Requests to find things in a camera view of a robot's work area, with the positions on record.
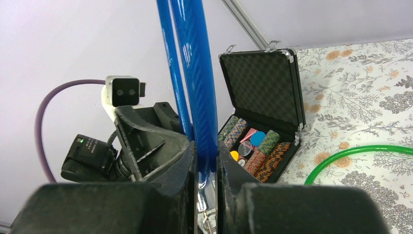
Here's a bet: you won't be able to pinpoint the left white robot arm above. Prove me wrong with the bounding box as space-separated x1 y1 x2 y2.
61 102 190 183

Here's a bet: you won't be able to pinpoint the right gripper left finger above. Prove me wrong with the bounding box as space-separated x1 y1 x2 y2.
11 142 197 234

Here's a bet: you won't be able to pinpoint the floral tablecloth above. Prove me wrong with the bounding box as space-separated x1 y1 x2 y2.
278 39 413 234

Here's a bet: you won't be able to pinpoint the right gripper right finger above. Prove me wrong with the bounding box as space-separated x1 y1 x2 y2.
217 142 389 234

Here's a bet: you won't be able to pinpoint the yellow poker chip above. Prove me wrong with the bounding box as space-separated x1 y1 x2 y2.
230 151 240 162

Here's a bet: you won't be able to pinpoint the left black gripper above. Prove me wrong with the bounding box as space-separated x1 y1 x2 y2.
108 102 191 182

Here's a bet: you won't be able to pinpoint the blue poker chip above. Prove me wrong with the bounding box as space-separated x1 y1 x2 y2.
250 131 266 147

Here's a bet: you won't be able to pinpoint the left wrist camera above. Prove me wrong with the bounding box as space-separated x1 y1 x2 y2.
101 76 147 122

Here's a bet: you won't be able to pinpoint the blue cable lock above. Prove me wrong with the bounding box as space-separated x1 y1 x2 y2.
156 0 219 234

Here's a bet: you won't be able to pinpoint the black poker chip case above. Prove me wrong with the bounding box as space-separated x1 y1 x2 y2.
218 47 306 183

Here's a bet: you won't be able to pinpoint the green cable lock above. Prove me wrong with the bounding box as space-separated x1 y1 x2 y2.
304 145 413 185

